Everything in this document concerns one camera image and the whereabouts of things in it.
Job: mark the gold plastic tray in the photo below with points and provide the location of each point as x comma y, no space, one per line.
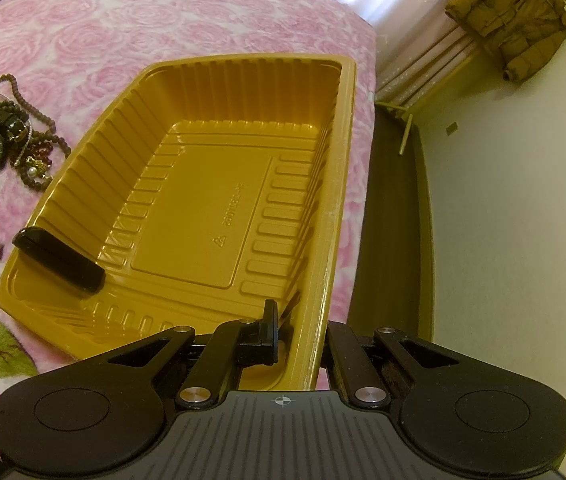
203,210

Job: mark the brown puffer jacket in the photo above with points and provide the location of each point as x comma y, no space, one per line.
513,20

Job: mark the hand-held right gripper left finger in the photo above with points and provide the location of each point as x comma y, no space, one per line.
263,340

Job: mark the pink floral blanket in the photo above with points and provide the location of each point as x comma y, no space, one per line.
113,35

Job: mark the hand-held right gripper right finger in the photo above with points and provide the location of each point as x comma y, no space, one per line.
348,355

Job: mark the black oblong clip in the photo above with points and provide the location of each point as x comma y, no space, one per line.
58,260

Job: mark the small dark wall outlet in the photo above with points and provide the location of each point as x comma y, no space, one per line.
452,128

